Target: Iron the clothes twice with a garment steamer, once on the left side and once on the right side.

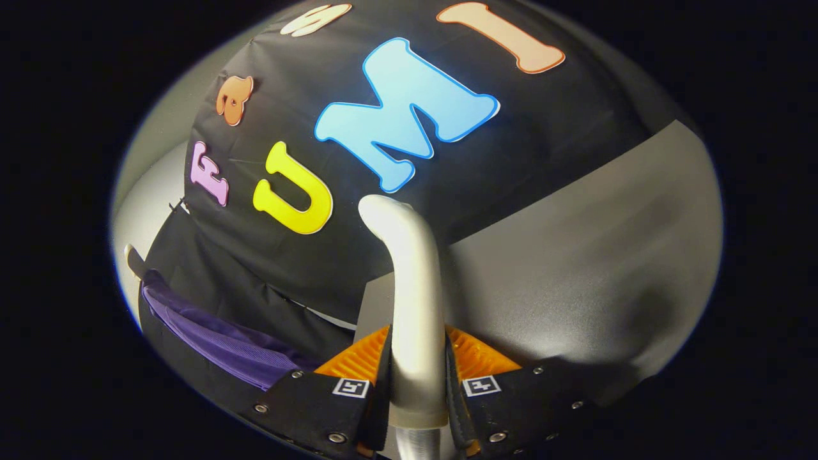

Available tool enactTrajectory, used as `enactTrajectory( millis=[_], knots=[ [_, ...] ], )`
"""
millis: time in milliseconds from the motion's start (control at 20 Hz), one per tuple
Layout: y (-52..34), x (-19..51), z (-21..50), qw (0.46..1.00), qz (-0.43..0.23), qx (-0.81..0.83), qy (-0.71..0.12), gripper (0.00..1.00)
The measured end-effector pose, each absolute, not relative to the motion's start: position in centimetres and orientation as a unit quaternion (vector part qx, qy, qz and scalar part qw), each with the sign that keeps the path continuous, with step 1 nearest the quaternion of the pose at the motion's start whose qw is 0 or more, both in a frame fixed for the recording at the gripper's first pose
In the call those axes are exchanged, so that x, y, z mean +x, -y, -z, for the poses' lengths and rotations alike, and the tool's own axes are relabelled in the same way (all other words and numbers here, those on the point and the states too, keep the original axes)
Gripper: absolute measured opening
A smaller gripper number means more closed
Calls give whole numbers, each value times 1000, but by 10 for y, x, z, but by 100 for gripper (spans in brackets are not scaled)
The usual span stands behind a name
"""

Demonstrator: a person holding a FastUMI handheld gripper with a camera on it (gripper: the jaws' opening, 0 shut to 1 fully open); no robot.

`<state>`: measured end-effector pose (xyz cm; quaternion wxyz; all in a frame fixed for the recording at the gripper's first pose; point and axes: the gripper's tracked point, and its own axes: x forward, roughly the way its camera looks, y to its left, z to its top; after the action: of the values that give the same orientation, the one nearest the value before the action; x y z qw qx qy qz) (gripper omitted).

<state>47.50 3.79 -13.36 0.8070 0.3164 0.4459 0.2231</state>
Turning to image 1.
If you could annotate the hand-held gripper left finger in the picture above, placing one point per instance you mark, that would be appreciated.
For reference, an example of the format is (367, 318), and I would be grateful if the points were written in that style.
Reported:
(323, 409)

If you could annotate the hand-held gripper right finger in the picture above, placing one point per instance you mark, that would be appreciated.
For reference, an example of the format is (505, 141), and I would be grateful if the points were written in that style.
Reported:
(511, 409)

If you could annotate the white garment steamer head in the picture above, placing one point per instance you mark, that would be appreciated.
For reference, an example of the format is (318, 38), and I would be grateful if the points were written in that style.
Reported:
(415, 306)

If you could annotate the grey cabinet with dark top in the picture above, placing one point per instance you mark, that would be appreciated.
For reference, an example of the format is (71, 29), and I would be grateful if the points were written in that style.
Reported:
(575, 255)

